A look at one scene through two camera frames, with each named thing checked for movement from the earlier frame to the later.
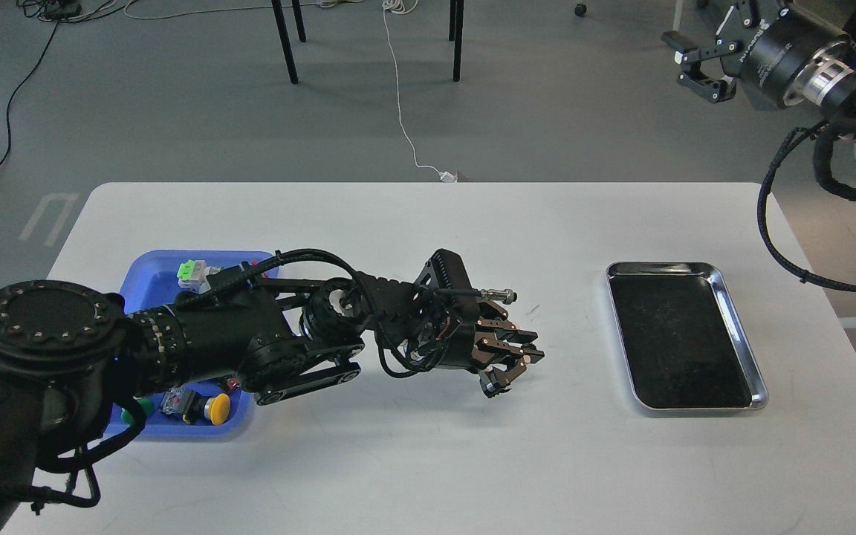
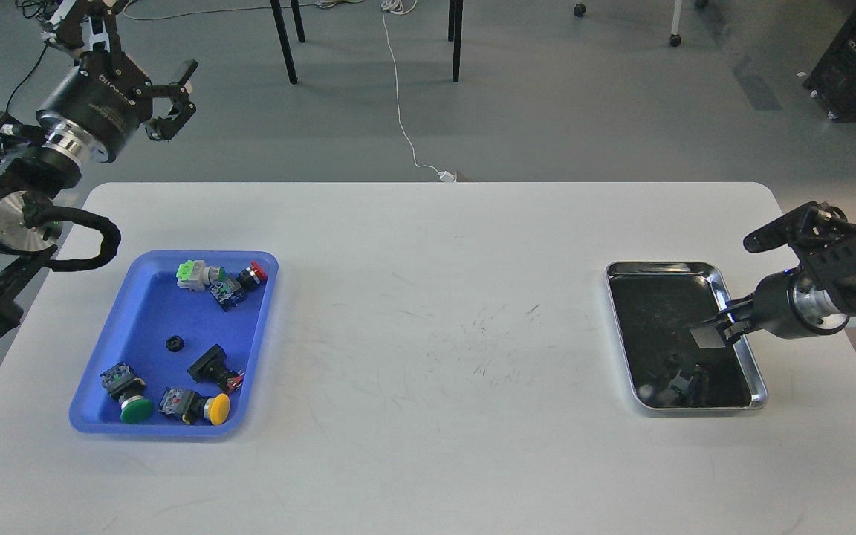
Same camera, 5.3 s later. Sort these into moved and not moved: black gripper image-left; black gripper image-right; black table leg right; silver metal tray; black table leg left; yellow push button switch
Moved: black gripper image-right; black gripper image-left
Not moved: yellow push button switch; silver metal tray; black table leg left; black table leg right
